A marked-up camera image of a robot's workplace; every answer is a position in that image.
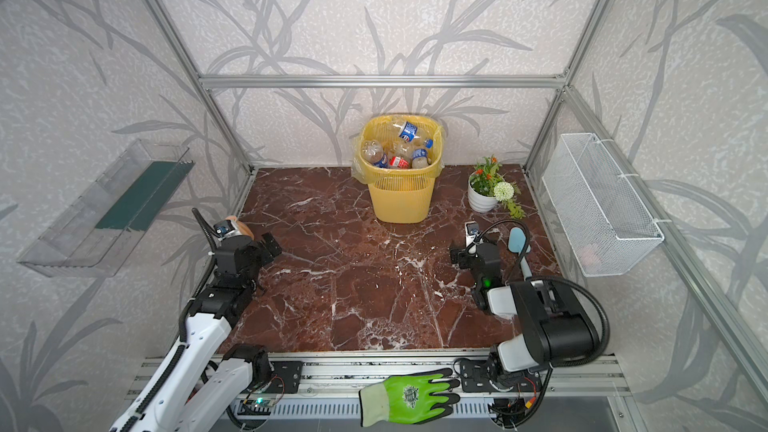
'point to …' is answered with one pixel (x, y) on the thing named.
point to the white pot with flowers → (486, 188)
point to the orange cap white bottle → (372, 150)
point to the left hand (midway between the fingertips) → (261, 230)
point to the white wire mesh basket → (607, 226)
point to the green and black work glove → (409, 399)
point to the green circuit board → (260, 406)
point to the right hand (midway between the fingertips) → (471, 229)
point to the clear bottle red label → (399, 162)
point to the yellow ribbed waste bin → (401, 195)
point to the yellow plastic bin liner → (381, 128)
